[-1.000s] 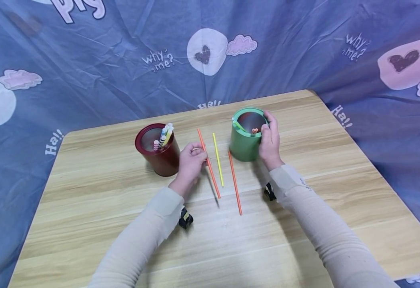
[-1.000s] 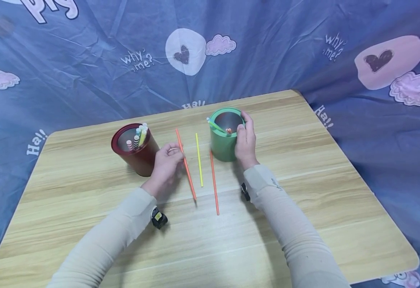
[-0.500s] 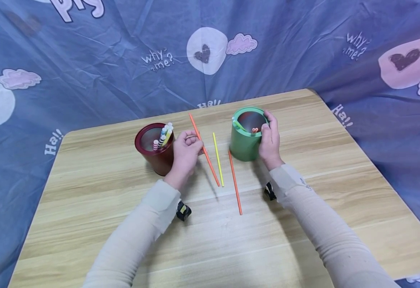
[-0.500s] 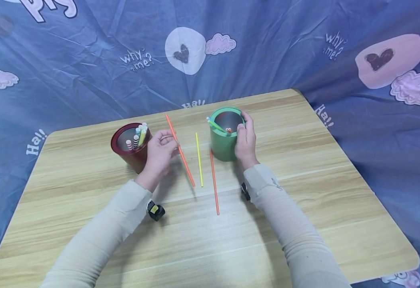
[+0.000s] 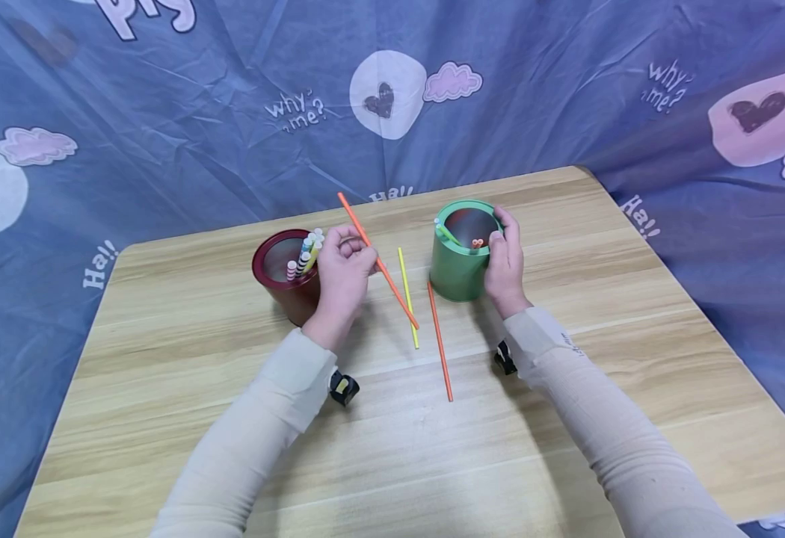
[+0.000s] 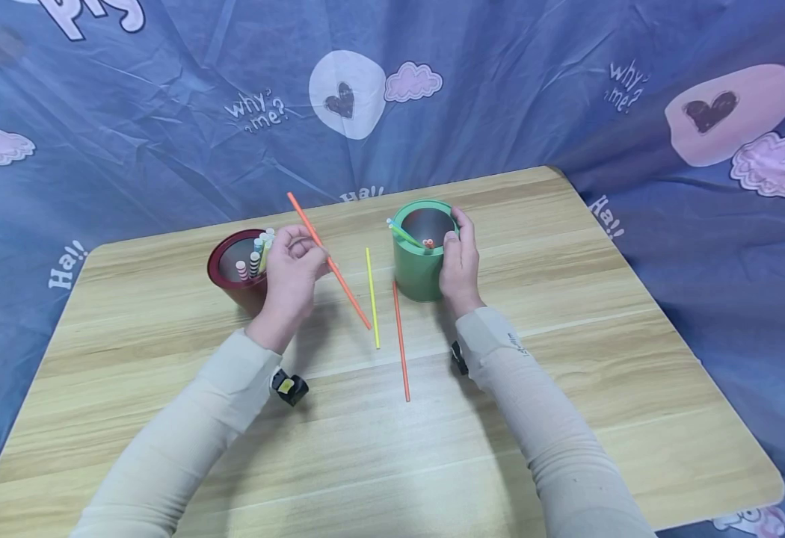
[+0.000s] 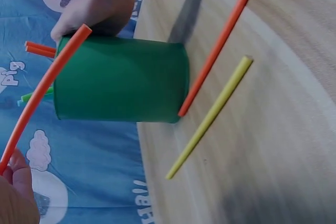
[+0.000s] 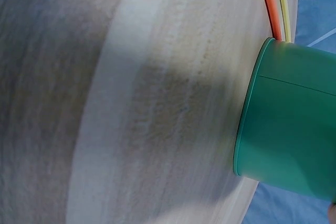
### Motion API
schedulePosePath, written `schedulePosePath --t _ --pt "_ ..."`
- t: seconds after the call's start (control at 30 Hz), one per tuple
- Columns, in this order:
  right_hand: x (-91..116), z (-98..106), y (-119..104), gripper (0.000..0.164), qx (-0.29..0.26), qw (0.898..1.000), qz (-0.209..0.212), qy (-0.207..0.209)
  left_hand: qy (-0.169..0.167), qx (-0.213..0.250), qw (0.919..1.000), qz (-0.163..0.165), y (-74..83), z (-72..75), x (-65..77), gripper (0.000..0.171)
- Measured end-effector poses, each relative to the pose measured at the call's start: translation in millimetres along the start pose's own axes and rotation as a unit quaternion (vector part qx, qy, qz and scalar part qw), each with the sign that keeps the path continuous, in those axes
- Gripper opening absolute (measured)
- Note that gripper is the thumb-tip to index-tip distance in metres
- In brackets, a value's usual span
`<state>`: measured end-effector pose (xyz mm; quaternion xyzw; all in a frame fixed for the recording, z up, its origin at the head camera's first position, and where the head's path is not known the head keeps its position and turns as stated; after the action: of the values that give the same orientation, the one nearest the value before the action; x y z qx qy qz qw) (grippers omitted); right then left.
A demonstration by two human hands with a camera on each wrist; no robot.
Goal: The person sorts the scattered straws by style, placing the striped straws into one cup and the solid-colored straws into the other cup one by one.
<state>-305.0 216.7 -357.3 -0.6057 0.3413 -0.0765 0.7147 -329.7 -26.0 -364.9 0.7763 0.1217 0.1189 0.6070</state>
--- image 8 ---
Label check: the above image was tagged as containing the yellow curved strip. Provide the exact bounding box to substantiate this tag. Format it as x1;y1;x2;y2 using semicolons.
274;0;292;44

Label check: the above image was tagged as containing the orange curved strip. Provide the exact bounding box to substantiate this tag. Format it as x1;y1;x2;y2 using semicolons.
257;0;283;42

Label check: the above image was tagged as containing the person's right hand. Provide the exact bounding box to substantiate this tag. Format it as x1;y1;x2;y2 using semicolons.
328;201;336;224

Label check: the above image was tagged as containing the green plastic cup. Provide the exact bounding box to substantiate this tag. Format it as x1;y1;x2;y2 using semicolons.
233;37;336;205

